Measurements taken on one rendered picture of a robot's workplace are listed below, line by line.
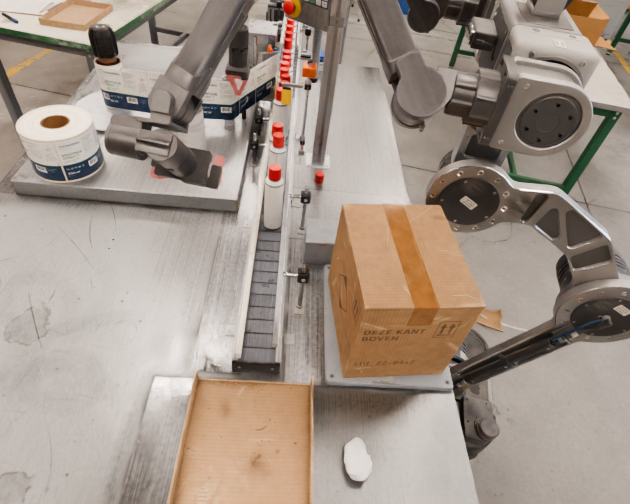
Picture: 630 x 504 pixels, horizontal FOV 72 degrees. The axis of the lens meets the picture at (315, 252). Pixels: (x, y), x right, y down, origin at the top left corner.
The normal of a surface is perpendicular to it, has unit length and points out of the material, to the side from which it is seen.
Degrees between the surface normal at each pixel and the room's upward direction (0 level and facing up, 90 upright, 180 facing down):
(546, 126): 90
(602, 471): 0
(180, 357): 0
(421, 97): 51
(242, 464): 0
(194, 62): 42
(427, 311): 90
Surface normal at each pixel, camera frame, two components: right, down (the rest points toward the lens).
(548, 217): -0.20, 0.69
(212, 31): -0.04, 0.13
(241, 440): 0.11, -0.69
